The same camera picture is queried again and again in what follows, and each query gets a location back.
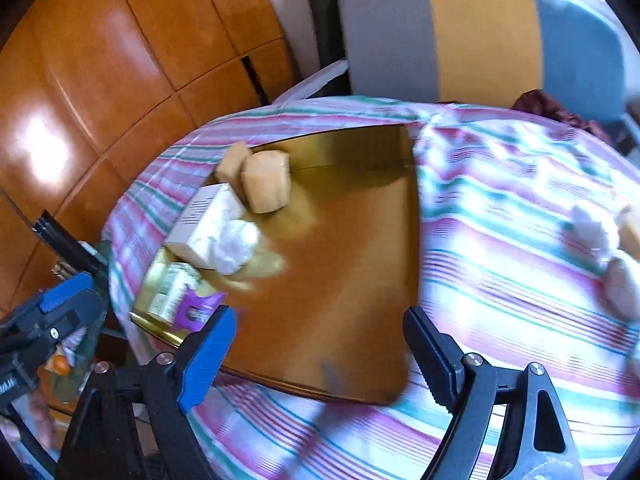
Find black folded stand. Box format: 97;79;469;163
30;210;98;276

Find burgundy box with gold lining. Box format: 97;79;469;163
129;124;423;406

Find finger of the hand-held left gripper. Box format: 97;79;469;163
0;274;103;361

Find green white small carton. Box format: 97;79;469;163
147;262;201;323

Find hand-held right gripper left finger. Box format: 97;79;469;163
57;305;237;480

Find white box with lines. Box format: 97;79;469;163
164;183;247;270

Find black post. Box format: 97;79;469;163
306;0;351;96

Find wooden wardrobe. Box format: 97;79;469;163
0;0;301;306

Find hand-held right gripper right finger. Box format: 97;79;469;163
403;306;583;480

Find dark red cloth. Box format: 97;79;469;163
512;89;613;143

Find grey yellow blue chair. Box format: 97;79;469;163
272;0;640;153

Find purple packet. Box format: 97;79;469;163
175;287;226;333

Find white plastic ball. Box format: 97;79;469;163
605;255;640;318
570;202;618;261
212;217;262;276

